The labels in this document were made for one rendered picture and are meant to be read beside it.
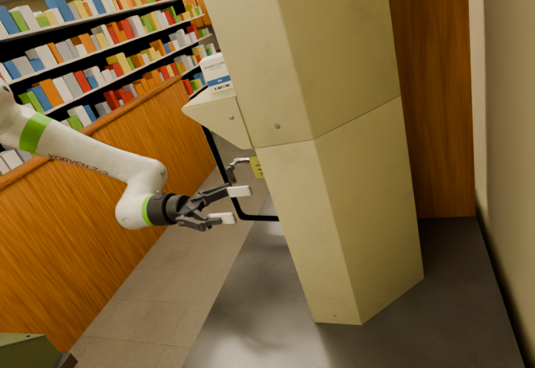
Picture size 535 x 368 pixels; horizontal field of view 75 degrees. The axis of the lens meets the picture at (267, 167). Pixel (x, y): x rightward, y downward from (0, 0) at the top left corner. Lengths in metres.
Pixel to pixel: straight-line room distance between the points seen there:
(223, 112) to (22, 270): 2.14
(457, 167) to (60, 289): 2.43
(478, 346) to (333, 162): 0.47
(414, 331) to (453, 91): 0.55
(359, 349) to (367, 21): 0.65
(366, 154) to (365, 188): 0.07
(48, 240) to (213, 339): 1.87
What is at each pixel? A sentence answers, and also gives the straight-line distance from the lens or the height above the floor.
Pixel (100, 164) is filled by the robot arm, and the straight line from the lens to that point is 1.14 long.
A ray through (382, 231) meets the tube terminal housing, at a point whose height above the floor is 1.15.
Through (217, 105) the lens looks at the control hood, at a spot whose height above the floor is 1.50.
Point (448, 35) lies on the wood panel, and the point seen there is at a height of 1.45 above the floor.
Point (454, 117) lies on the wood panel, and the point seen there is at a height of 1.25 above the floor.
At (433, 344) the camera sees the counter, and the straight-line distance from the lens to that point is 0.85.
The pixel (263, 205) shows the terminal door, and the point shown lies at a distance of 1.13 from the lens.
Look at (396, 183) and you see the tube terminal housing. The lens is 0.75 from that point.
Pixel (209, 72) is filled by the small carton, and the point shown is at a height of 1.55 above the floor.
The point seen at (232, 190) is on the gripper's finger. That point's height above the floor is 1.20.
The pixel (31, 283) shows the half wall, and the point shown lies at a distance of 2.65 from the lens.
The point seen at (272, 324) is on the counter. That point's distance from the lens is 0.94.
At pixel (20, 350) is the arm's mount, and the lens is 1.16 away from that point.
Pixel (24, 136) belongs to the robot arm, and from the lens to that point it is 1.17.
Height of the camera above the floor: 1.65
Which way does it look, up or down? 26 degrees down
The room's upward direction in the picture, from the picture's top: 19 degrees counter-clockwise
